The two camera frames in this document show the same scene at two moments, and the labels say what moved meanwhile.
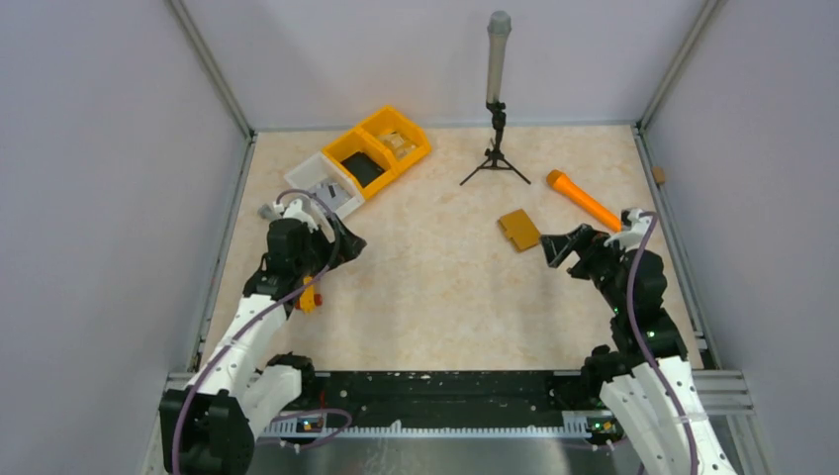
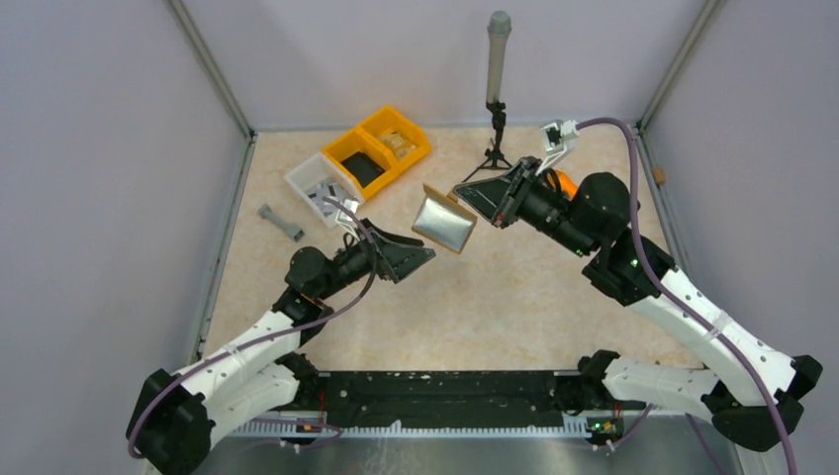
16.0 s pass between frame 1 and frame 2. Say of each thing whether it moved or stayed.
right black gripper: moved
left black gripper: moved
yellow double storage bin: stayed
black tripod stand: stayed
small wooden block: stayed
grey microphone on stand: stayed
